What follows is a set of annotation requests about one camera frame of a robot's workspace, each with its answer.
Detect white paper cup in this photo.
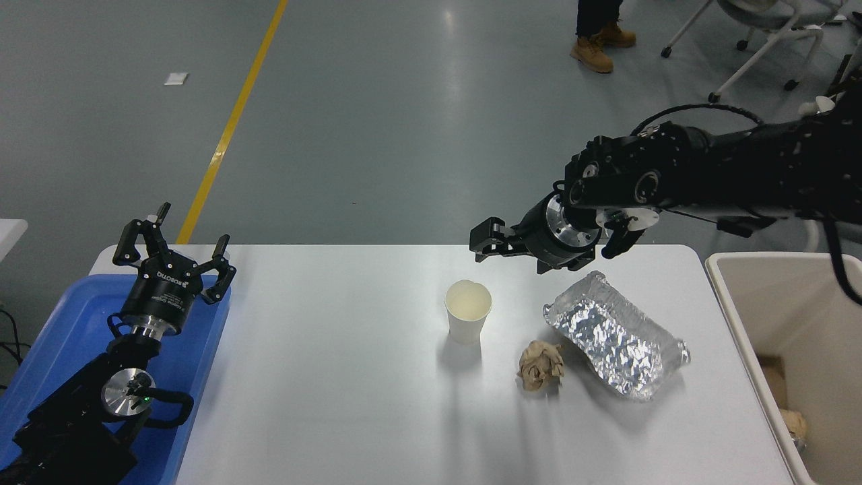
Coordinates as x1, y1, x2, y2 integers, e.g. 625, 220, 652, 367
444, 280, 493, 346

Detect grey mesh office chair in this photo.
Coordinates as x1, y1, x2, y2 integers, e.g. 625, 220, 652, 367
798, 94, 862, 255

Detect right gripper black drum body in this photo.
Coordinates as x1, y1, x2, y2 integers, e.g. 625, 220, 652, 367
516, 195, 599, 274

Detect brown cardboard piece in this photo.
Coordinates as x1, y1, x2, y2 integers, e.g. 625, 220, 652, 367
758, 354, 790, 410

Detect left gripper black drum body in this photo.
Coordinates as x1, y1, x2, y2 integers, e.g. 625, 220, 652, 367
121, 250, 204, 336

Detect white office chair with castors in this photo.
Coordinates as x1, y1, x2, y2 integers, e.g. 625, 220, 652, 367
660, 0, 851, 103

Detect silver foil tray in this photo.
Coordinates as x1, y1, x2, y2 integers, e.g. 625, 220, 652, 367
543, 271, 692, 401

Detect blue plastic tray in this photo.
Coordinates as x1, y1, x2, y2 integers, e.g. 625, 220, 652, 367
0, 273, 233, 485

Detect large pale plastic bin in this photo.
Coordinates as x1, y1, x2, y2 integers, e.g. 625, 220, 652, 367
704, 253, 862, 485

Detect person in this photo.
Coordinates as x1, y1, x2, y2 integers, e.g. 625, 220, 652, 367
570, 0, 637, 74

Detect black floor cables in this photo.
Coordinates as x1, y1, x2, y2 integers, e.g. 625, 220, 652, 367
0, 306, 33, 391

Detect small white table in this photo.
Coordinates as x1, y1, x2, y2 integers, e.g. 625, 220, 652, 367
0, 218, 29, 261

